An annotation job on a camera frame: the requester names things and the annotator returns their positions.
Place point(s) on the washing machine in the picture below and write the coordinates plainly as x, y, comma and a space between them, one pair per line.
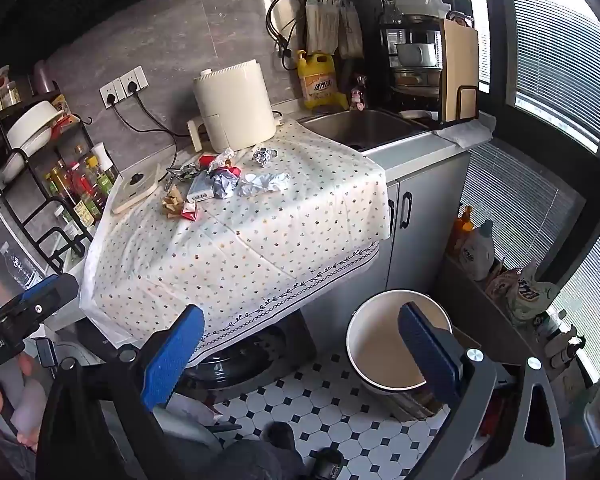
240, 360

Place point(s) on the floral tablecloth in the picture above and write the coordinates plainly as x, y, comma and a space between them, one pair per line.
260, 240

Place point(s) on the small pink bottle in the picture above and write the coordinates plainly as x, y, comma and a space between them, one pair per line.
358, 92

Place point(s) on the black dish rack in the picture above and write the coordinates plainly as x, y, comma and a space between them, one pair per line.
386, 67

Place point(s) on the cluster of small bottles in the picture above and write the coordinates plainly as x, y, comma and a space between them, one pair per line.
565, 345

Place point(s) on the grey storage shelf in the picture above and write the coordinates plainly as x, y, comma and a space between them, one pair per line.
480, 310

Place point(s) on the black spice rack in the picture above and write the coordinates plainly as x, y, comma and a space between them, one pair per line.
82, 125

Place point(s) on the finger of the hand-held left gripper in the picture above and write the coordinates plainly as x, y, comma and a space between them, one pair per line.
52, 287

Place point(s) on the white laundry detergent bottle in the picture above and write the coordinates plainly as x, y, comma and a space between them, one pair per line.
475, 255

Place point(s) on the white bucket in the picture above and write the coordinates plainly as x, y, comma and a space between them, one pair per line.
380, 350

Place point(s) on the large white bowl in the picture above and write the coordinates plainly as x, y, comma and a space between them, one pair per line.
32, 122

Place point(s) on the clear lidded jar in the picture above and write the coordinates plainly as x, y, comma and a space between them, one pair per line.
5, 92

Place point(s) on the wooden cutting board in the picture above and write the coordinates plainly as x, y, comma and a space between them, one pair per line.
457, 70

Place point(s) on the red carton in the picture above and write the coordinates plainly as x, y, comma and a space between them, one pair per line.
187, 214

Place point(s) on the green white refill pouch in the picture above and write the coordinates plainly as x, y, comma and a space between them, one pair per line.
530, 290

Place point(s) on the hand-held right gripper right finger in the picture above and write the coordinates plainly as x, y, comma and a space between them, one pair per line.
427, 355

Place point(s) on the cream air fryer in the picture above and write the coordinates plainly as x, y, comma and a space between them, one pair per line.
230, 105

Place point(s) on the black slipper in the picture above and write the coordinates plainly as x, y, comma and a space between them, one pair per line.
280, 435
330, 462

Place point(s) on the orange bottle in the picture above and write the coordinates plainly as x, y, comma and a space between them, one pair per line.
462, 227

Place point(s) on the black range hood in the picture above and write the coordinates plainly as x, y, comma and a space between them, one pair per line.
80, 0

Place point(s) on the small white bowl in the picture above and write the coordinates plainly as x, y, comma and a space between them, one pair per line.
15, 160

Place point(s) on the steel sink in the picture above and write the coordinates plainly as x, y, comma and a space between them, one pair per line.
365, 125

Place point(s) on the dark wrapper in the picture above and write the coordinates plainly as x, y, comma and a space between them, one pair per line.
180, 171

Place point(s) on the white folded cloth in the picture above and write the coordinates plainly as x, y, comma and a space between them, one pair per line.
467, 132

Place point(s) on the grey base cabinet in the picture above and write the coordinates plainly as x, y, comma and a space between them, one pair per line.
430, 240

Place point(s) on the purple cup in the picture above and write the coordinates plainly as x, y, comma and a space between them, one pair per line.
42, 77

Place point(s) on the steel bowl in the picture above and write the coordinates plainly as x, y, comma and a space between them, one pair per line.
415, 79

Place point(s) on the cream kitchen scale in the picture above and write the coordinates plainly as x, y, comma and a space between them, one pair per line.
130, 195

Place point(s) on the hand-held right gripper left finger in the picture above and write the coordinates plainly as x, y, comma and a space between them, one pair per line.
172, 355

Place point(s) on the clear water bottle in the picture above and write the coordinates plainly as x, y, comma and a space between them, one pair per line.
20, 267

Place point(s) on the white window blind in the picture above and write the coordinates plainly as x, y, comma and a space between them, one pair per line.
590, 295
510, 200
555, 50

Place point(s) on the rectangular packet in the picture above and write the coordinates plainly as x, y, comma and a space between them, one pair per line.
200, 190

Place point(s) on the red silver wrapper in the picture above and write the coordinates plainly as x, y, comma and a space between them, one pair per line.
223, 182

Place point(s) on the hanging clear chopstick bag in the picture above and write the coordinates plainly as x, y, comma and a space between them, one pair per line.
322, 17
351, 27

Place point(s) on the pink patterned pouch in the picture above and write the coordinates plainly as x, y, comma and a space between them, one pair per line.
500, 287

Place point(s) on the beige wrapper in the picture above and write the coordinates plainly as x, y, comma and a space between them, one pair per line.
172, 205

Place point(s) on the white pot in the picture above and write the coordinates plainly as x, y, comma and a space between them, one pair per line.
416, 54

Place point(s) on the white wall socket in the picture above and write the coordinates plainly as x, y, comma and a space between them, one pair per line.
134, 80
111, 92

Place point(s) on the white paper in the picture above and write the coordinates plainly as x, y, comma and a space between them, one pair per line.
260, 183

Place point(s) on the row of condiment bottles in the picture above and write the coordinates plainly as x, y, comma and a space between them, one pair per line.
80, 185

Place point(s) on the yellow detergent bottle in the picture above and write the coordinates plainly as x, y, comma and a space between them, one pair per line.
322, 85

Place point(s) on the silver foil ball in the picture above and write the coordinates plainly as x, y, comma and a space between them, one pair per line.
264, 155

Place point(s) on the white plastic container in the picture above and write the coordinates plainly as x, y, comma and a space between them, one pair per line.
72, 257

